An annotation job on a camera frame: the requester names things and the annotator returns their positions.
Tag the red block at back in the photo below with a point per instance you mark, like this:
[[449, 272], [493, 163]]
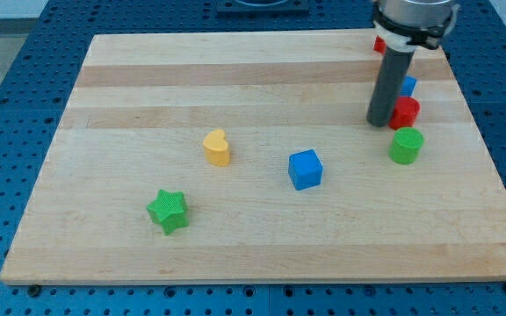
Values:
[[379, 45]]

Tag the wooden board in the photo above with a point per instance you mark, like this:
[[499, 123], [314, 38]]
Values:
[[135, 123]]

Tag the yellow heart block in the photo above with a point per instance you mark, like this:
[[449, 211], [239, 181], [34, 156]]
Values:
[[216, 148]]

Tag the blue block behind rod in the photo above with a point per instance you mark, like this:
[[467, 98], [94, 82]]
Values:
[[408, 86]]

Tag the blue cube block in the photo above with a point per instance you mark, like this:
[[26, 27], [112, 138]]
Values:
[[305, 169]]

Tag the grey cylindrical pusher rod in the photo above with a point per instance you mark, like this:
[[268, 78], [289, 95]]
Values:
[[388, 85]]

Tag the green star block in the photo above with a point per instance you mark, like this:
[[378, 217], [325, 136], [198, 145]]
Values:
[[169, 211]]

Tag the green cylinder block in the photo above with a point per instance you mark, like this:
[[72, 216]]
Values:
[[406, 145]]

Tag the red cylinder block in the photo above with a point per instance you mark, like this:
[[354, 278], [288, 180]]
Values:
[[405, 113]]

